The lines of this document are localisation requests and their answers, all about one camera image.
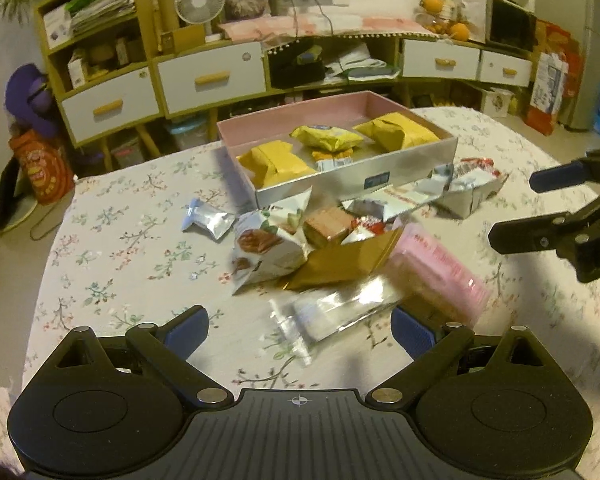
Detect floral tablecloth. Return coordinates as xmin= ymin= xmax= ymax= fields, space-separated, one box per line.
xmin=0 ymin=105 xmax=600 ymax=480

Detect large yellow snack pack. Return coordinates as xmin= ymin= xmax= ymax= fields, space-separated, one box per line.
xmin=237 ymin=140 xmax=315 ymax=188

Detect pink snack packet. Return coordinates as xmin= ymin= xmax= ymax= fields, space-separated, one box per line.
xmin=385 ymin=223 xmax=490 ymax=327

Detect brown wafer snack packet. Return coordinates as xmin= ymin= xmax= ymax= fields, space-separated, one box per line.
xmin=303 ymin=207 xmax=354 ymax=248

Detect white pecan kernel bag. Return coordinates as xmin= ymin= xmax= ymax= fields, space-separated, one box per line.
xmin=232 ymin=188 xmax=312 ymax=292

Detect pink and silver cardboard box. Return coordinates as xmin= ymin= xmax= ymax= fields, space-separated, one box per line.
xmin=218 ymin=91 xmax=457 ymax=208

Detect white brown triangular snack pack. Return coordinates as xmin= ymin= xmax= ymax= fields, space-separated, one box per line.
xmin=434 ymin=172 xmax=508 ymax=219

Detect orange red gift bag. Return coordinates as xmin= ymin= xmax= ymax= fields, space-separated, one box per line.
xmin=8 ymin=129 xmax=74 ymax=205

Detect clear transparent snack packet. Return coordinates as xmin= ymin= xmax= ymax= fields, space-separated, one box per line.
xmin=270 ymin=274 xmax=405 ymax=366

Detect gold foil snack bar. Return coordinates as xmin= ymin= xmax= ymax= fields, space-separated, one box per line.
xmin=278 ymin=228 xmax=403 ymax=292

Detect red paper bag at right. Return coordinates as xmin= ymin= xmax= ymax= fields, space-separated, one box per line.
xmin=524 ymin=53 xmax=568 ymax=136

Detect red and white candy bag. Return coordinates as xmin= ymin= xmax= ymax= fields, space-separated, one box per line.
xmin=341 ymin=216 xmax=386 ymax=245

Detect purple plush toy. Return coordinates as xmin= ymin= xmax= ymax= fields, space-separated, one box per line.
xmin=5 ymin=63 xmax=57 ymax=138

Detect wooden cabinet with white drawers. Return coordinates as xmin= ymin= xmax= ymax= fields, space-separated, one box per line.
xmin=35 ymin=0 xmax=531 ymax=154

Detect black microwave oven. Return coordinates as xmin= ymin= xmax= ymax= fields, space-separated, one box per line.
xmin=486 ymin=0 xmax=536 ymax=52

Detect small silver foil packet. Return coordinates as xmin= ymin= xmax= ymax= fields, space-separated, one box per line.
xmin=181 ymin=197 xmax=236 ymax=240

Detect white long snack packet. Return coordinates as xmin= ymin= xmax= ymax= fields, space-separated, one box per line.
xmin=342 ymin=176 xmax=451 ymax=221

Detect oranges on fruit stand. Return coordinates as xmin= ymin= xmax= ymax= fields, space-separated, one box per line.
xmin=415 ymin=0 xmax=470 ymax=42

